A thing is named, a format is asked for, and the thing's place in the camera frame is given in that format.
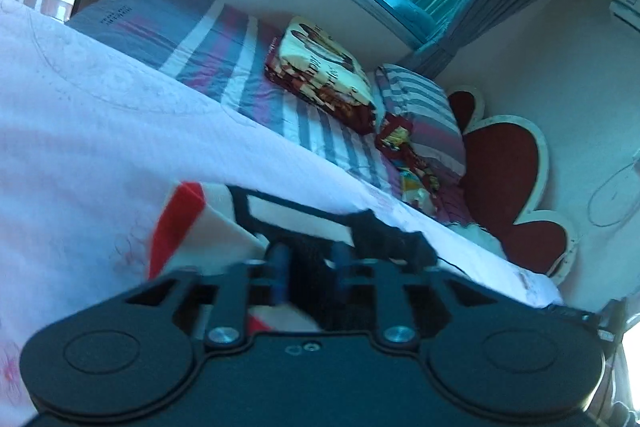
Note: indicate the red and white headboard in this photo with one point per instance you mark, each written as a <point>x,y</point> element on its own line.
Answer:
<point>505,177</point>

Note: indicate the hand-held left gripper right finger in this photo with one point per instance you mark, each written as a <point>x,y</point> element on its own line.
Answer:
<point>340,269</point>

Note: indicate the striped knit sweater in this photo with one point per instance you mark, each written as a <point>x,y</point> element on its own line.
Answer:
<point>210,217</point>

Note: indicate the striped bed sheet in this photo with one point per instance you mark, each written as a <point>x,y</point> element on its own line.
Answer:
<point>200,37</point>

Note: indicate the white air conditioner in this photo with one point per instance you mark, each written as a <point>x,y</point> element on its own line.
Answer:
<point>627,4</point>

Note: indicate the striped pillow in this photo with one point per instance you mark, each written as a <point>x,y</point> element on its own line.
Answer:
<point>425,117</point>

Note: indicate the floral bed sheet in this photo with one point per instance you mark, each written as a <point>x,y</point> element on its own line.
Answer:
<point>100,132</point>

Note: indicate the folded printed blanket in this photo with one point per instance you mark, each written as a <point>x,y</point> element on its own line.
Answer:
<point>320,67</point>

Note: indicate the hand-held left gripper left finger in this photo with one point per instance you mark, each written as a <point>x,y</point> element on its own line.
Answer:
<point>280,269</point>

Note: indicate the red printed cloth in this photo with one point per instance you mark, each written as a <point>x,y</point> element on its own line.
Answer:
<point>407,152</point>

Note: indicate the teal cushion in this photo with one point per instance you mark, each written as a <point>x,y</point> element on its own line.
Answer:
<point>405,9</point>

